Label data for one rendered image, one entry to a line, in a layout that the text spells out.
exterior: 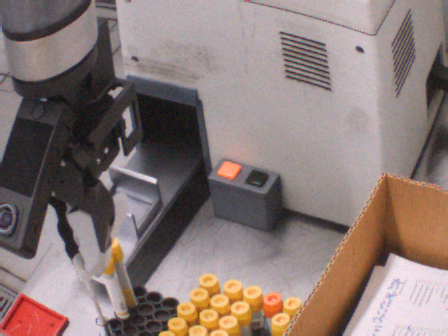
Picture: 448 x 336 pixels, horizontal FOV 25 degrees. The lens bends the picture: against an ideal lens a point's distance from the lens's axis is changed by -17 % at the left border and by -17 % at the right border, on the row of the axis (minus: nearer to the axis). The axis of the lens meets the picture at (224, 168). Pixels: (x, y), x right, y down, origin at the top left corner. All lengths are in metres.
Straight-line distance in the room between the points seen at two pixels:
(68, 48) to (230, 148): 0.43
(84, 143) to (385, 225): 0.33
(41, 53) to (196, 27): 0.35
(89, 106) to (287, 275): 0.35
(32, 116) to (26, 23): 0.09
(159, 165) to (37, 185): 0.42
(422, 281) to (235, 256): 0.23
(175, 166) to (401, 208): 0.27
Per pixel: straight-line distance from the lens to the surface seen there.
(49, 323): 1.06
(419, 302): 0.95
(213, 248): 1.10
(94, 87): 0.78
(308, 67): 0.98
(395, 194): 0.96
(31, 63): 0.70
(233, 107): 1.06
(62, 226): 0.84
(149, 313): 1.02
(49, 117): 0.74
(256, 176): 1.09
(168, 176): 1.12
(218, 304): 0.90
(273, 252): 1.09
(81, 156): 0.76
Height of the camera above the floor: 1.68
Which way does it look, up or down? 43 degrees down
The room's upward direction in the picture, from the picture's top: 8 degrees counter-clockwise
